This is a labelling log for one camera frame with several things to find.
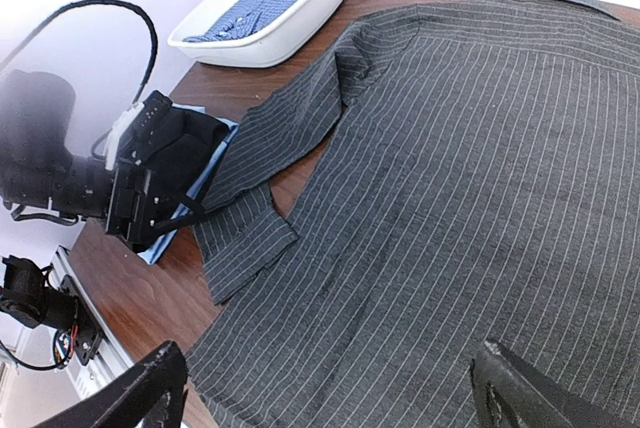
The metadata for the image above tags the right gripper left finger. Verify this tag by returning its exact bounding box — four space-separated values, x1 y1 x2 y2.
39 341 188 428

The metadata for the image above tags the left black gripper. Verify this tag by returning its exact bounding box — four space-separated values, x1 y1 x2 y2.
105 162 206 253

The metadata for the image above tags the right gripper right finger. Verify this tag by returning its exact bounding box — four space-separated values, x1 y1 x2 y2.
469 338 633 428

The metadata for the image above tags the dark pinstriped long sleeve shirt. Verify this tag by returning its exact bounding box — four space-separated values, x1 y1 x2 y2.
188 0 639 427

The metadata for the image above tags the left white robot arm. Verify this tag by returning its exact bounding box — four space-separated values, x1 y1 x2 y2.
1 70 228 253

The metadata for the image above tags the folded black shirt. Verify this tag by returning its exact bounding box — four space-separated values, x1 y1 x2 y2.
144 106 238 220

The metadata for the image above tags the folded light blue shirt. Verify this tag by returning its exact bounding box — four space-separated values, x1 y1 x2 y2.
138 117 239 265

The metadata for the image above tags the blue patterned shirt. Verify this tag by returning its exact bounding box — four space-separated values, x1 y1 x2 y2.
183 0 298 43

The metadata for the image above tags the white plastic basin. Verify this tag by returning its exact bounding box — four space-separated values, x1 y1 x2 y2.
167 0 343 68

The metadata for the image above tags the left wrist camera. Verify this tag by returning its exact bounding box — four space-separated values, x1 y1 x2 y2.
104 91 173 171

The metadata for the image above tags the left black cable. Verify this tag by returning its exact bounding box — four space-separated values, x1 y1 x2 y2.
0 0 159 109

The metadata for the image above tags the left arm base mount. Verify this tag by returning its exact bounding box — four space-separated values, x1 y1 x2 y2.
1 255 86 372

